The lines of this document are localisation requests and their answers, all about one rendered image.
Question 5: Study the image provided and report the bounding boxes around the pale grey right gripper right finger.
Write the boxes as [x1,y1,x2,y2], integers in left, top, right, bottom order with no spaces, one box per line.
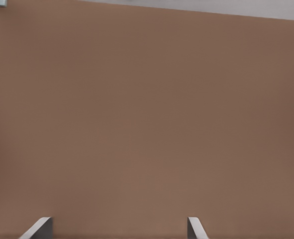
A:
[187,216,209,239]

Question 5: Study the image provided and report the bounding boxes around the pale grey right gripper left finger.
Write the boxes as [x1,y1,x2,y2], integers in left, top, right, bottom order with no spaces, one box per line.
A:
[19,216,54,239]

